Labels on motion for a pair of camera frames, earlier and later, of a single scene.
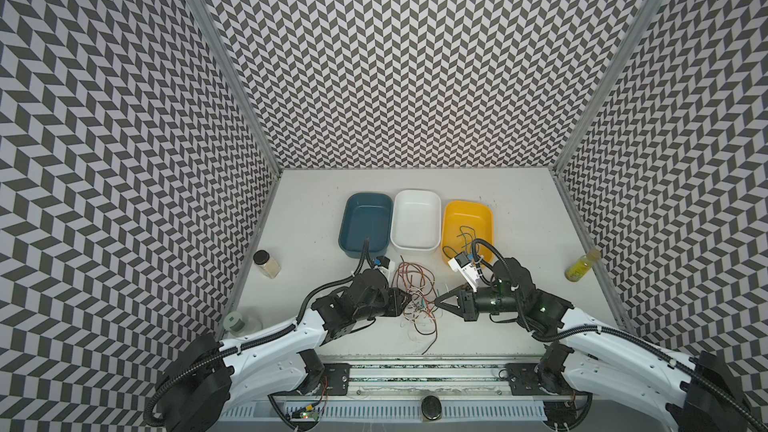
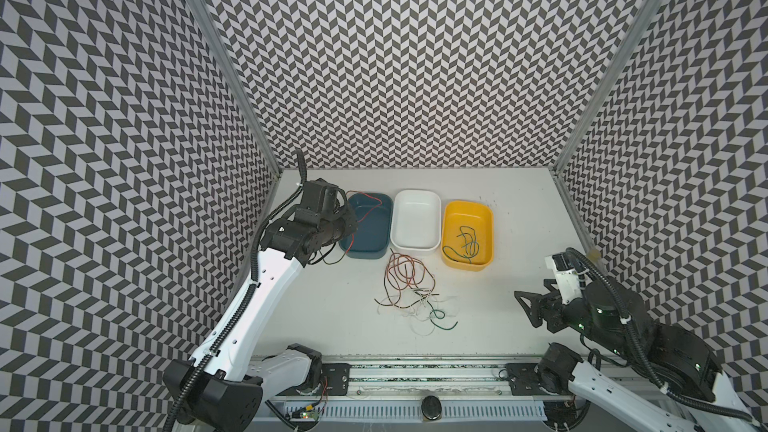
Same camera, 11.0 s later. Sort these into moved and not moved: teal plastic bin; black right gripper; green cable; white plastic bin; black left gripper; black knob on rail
Moved: black left gripper; black right gripper
Not moved: black knob on rail; green cable; teal plastic bin; white plastic bin
